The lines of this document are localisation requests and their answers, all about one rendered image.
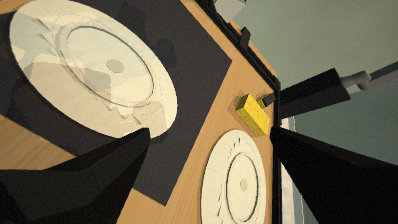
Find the cream oval platter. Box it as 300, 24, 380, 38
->
200, 130, 266, 224

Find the cream round platter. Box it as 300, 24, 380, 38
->
9, 0, 177, 138

